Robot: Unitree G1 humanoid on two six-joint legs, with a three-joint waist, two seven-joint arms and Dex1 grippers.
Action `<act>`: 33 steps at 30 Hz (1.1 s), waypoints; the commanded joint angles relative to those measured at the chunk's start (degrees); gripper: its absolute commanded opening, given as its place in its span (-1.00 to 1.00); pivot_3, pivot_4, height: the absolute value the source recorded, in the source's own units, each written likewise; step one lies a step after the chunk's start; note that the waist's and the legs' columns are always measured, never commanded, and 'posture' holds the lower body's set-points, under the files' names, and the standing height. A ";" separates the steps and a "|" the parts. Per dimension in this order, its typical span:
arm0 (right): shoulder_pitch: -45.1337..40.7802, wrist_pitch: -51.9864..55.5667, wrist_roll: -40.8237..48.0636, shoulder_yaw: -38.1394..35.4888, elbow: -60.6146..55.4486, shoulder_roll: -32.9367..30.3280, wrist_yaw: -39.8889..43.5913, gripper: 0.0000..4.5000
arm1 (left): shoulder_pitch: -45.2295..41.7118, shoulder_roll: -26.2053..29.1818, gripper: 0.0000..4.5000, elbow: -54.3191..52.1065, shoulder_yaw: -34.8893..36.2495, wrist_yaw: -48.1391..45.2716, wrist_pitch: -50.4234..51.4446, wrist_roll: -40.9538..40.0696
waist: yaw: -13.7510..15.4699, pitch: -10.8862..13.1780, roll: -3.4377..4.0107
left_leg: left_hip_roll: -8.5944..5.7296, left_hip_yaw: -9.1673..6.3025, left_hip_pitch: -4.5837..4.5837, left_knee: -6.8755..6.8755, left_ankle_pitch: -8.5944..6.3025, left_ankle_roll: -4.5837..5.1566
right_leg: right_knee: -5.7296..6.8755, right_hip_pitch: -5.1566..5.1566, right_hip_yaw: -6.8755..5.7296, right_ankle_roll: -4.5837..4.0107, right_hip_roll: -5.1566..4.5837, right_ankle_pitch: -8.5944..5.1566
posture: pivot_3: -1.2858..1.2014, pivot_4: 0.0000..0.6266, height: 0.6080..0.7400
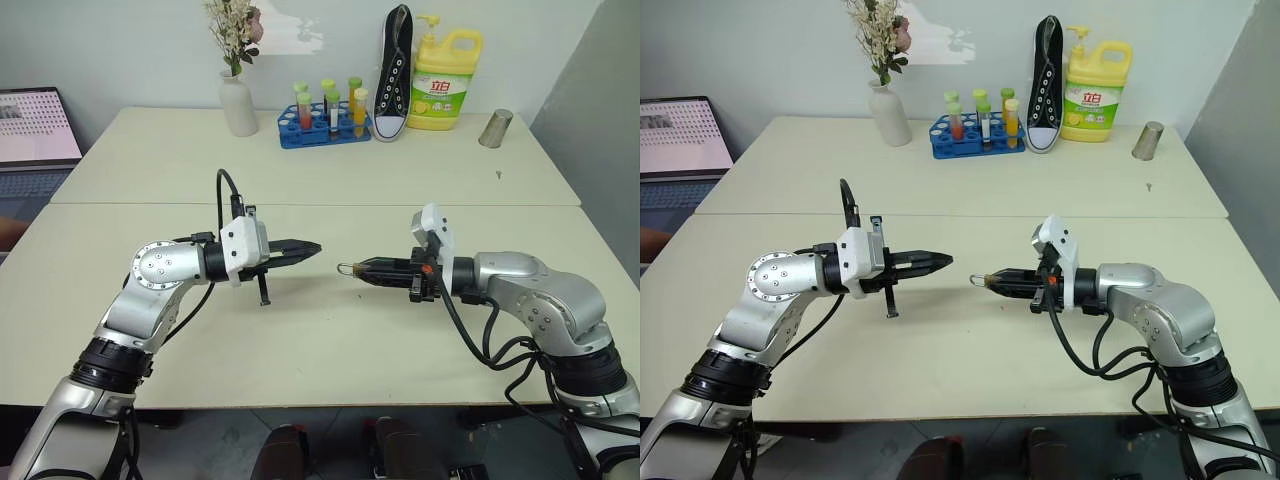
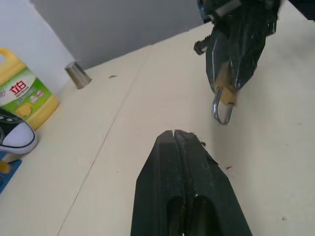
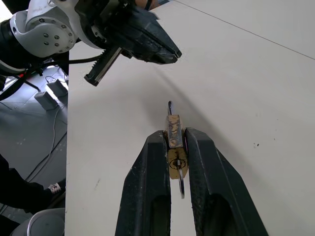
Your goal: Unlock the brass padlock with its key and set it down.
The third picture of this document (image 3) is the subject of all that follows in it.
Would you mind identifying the silver robot body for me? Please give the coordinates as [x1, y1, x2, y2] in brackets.
[9, 207, 66, 236]

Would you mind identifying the brass padlock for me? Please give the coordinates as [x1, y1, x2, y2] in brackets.
[165, 100, 189, 180]

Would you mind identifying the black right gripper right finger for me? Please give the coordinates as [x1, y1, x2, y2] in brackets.
[184, 127, 269, 236]

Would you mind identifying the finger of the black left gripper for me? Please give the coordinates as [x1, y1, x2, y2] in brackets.
[126, 36, 178, 65]
[123, 9, 183, 59]

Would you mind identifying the grey floor cable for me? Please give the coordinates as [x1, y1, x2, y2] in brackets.
[24, 108, 63, 181]

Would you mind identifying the silver key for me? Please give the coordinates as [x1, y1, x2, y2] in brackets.
[175, 159, 187, 199]

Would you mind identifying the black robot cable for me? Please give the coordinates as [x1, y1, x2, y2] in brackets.
[0, 54, 104, 100]

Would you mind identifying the grey power adapter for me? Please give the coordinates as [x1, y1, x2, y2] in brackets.
[46, 78, 68, 97]
[33, 90, 59, 111]

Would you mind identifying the person's black trouser leg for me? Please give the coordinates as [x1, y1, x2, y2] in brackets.
[0, 154, 66, 223]

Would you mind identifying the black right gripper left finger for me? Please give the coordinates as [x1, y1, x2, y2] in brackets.
[114, 129, 172, 236]

